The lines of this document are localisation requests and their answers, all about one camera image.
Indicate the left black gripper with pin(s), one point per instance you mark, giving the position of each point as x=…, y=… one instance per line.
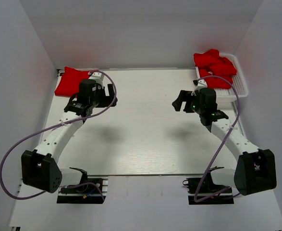
x=107, y=100

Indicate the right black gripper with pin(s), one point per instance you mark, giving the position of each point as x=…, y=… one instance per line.
x=177, y=104

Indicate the red t shirt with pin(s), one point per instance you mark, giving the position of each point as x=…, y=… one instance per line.
x=211, y=60
x=220, y=75
x=70, y=80

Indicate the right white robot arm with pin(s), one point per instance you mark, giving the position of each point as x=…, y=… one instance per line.
x=255, y=169

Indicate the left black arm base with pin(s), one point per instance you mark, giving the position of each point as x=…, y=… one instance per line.
x=85, y=195

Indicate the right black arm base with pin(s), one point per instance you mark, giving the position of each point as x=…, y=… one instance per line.
x=207, y=188

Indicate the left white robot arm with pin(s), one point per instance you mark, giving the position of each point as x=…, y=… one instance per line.
x=40, y=166

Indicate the folded red t shirt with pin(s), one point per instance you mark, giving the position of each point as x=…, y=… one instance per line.
x=70, y=80

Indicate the red t shirt in basket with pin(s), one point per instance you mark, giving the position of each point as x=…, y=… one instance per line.
x=220, y=75

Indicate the white plastic basket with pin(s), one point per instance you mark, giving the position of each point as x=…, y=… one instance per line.
x=238, y=88

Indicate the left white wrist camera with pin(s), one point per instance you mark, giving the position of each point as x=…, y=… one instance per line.
x=96, y=76

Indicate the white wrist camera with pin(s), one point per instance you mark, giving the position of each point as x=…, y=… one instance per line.
x=96, y=76
x=199, y=84

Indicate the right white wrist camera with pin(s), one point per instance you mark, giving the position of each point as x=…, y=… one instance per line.
x=199, y=84

